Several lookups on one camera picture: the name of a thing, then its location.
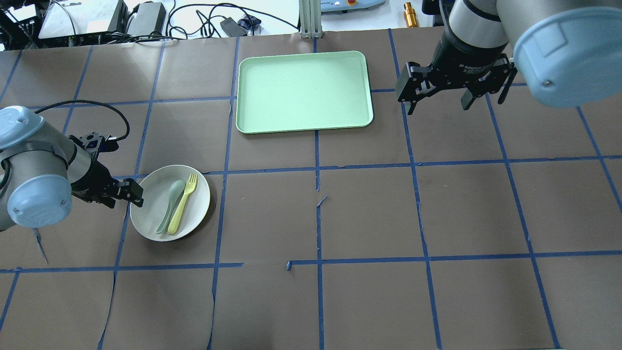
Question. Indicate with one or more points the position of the blue teach pendant tablet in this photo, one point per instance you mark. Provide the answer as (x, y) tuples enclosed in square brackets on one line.
[(336, 6)]

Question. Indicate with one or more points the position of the brass cylinder fitting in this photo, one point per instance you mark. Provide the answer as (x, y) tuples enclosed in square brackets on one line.
[(410, 15)]

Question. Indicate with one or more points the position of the light green tray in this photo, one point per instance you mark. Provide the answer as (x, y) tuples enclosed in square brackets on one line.
[(303, 92)]

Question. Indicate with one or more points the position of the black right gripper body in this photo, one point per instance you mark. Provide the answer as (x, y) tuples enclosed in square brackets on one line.
[(465, 60)]

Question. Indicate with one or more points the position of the black power adapter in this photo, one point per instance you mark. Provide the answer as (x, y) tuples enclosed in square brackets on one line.
[(146, 19)]

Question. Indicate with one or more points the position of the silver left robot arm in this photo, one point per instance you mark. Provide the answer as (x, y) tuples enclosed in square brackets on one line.
[(43, 170)]

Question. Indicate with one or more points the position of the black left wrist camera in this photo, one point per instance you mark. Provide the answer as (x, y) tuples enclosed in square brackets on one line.
[(96, 143)]

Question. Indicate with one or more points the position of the yellow plastic fork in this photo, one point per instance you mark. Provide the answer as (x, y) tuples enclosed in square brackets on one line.
[(189, 188)]

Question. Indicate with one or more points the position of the white round plate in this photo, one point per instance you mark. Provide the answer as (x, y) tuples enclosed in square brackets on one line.
[(155, 194)]

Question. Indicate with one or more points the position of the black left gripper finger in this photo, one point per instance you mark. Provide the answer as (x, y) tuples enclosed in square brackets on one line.
[(129, 190)]

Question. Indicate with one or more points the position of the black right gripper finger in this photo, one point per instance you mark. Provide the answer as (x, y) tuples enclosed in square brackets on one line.
[(409, 83), (499, 79)]

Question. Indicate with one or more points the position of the sage green plastic spoon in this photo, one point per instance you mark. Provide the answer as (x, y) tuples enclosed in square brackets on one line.
[(175, 191)]

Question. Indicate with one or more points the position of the aluminium frame post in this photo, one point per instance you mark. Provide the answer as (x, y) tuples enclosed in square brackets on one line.
[(309, 15)]

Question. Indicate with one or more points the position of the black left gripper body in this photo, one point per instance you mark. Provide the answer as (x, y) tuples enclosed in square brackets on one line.
[(95, 178)]

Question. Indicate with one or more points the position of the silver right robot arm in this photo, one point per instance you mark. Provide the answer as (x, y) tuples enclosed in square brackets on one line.
[(568, 52)]

